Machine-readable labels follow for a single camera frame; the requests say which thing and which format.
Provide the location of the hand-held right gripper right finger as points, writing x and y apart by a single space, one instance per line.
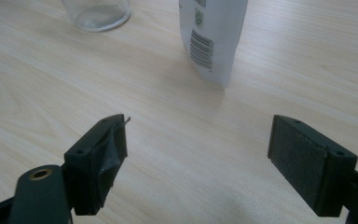
304 165

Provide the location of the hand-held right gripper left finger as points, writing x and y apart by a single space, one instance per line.
90 168

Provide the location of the clear plastic cup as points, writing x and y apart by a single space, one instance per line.
102 18

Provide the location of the white blue milk pouch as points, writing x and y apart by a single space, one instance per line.
220 31

